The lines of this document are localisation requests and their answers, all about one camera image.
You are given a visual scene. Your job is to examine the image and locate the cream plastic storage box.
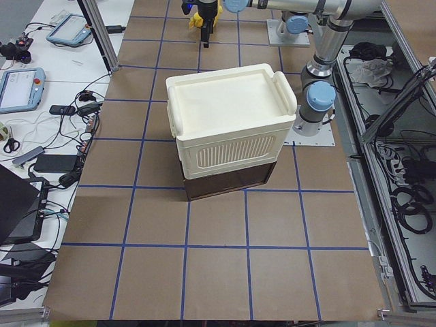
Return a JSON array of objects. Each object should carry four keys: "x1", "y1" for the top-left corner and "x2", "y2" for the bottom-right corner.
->
[{"x1": 166, "y1": 63, "x2": 297, "y2": 179}]

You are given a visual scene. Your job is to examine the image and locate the near blue teach pendant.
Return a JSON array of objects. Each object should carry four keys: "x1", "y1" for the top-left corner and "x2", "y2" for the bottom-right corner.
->
[{"x1": 1, "y1": 67, "x2": 46, "y2": 114}]

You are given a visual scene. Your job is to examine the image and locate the aluminium frame post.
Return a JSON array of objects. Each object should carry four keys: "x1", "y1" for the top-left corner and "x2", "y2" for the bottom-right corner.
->
[{"x1": 77, "y1": 0, "x2": 119, "y2": 74}]

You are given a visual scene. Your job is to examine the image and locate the yellow dinosaur plush toy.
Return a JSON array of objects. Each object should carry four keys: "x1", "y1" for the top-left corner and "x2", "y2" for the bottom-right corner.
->
[{"x1": 188, "y1": 12, "x2": 204, "y2": 29}]

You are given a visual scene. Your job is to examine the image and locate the far blue teach pendant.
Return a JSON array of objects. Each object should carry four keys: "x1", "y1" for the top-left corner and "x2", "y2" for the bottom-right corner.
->
[{"x1": 46, "y1": 14, "x2": 91, "y2": 48}]

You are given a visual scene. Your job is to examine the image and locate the black power adapter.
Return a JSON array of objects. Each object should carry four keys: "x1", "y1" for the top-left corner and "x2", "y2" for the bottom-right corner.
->
[{"x1": 33, "y1": 154, "x2": 77, "y2": 173}]

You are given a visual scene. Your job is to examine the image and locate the blue teach pendant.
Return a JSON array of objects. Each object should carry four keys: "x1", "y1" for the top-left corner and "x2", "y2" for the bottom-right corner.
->
[
  {"x1": 46, "y1": 14, "x2": 91, "y2": 48},
  {"x1": 1, "y1": 67, "x2": 46, "y2": 114}
]

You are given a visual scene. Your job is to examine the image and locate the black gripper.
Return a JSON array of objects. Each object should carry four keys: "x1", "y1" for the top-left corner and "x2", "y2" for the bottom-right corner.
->
[{"x1": 182, "y1": 0, "x2": 219, "y2": 48}]

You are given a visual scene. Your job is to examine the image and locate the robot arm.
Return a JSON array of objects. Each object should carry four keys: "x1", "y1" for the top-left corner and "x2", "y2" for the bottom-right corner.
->
[{"x1": 255, "y1": 1, "x2": 353, "y2": 137}]

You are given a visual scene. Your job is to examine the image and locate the black scissors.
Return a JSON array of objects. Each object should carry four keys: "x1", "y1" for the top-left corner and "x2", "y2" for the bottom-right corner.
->
[{"x1": 3, "y1": 137, "x2": 20, "y2": 154}]

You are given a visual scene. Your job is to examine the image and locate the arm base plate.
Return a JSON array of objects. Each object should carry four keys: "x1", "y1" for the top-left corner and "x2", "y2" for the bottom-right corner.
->
[
  {"x1": 267, "y1": 16, "x2": 310, "y2": 47},
  {"x1": 283, "y1": 123, "x2": 336, "y2": 147}
]

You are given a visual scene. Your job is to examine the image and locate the black laptop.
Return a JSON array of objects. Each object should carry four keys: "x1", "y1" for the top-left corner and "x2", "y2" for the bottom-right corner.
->
[{"x1": 1, "y1": 166, "x2": 48, "y2": 246}]

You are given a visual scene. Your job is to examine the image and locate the dark brown wooden drawer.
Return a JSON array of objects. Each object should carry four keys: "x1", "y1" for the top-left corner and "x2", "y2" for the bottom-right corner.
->
[{"x1": 182, "y1": 162, "x2": 277, "y2": 201}]

